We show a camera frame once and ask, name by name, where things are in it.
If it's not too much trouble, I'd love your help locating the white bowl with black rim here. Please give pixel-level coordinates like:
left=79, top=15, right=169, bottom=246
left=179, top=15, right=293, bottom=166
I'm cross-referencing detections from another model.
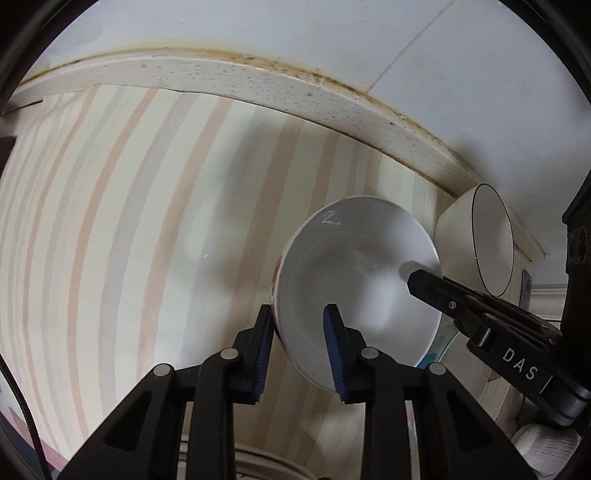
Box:
left=435, top=183, right=514, bottom=297

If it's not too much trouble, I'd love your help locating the white bowl with red pattern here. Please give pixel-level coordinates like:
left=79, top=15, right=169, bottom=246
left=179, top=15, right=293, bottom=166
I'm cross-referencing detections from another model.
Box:
left=271, top=196, right=442, bottom=392

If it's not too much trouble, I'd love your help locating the striped pastel table mat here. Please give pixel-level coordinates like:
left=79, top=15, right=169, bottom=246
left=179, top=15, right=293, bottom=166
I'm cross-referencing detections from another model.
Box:
left=1, top=86, right=452, bottom=468

